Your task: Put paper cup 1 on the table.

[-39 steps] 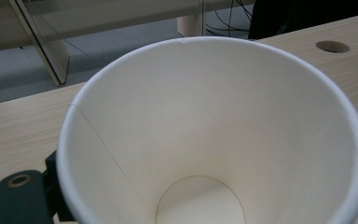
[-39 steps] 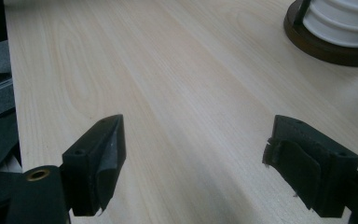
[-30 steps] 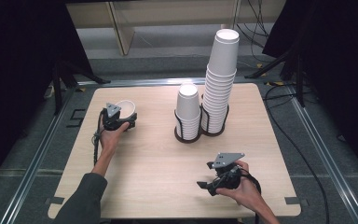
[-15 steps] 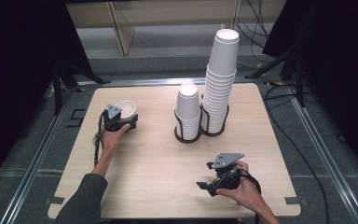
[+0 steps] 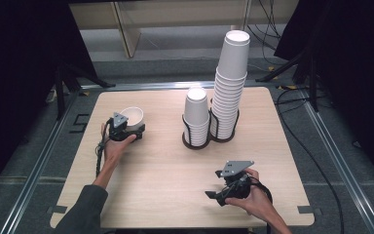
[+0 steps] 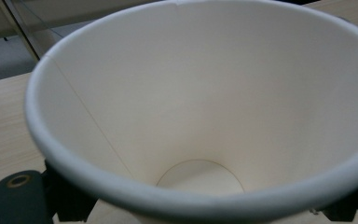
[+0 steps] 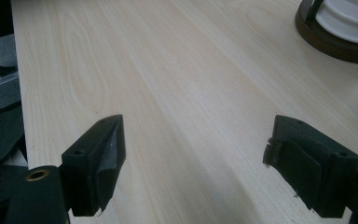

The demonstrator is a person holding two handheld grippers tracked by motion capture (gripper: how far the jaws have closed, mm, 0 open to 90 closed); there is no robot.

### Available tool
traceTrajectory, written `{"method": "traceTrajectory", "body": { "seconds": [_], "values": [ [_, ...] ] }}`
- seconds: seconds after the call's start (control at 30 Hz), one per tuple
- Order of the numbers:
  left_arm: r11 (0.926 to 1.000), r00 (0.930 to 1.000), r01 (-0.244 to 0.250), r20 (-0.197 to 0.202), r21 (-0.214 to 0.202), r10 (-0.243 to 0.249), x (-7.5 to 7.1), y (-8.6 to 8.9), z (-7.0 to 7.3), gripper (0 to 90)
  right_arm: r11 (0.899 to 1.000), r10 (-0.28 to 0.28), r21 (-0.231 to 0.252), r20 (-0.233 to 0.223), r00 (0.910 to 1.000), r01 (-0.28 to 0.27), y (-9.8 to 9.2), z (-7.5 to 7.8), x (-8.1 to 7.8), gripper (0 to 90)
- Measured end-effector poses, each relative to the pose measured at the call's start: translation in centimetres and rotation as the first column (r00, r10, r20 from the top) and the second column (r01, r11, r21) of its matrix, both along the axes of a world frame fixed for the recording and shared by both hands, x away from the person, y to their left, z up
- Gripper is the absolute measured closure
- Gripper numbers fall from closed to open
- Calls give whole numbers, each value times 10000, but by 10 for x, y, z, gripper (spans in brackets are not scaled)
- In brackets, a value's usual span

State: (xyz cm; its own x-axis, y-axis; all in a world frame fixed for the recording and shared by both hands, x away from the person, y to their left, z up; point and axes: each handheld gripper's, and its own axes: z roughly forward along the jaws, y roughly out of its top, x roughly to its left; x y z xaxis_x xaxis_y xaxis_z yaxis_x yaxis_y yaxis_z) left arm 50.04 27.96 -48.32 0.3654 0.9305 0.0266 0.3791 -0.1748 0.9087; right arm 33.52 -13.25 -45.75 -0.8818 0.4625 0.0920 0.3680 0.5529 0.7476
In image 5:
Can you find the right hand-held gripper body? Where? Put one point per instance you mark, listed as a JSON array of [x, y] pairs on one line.
[[237, 187]]

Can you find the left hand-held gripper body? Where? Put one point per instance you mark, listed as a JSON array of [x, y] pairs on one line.
[[118, 130]]

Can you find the white paper cup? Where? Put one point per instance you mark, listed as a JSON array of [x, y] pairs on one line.
[[134, 115]]

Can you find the black double cup holder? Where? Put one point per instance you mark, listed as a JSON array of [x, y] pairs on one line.
[[194, 148]]

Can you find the short stack of white cups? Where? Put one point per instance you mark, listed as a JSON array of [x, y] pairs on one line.
[[196, 107]]

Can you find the tall stack of white cups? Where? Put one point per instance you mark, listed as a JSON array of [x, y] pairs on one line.
[[233, 58]]

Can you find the person's left hand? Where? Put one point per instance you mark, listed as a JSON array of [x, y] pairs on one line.
[[115, 149]]

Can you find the person's right hand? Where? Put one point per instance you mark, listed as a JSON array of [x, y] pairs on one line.
[[256, 203]]

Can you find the black tape floor mark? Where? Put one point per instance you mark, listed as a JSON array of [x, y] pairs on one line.
[[84, 115]]

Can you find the black metal stand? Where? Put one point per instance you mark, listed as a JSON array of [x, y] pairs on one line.
[[59, 94], [313, 94]]

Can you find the black tape strip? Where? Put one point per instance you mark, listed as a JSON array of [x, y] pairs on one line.
[[56, 209], [308, 209]]

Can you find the beige wooden shelf unit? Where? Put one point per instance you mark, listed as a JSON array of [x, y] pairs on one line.
[[126, 35]]

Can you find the black curtain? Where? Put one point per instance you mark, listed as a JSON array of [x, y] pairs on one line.
[[360, 65], [19, 81]]

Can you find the yellow black floor tape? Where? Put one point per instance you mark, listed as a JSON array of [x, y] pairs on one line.
[[287, 87]]

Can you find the aluminium floor rail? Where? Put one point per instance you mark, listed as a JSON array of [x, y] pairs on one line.
[[149, 86], [341, 162], [39, 165]]

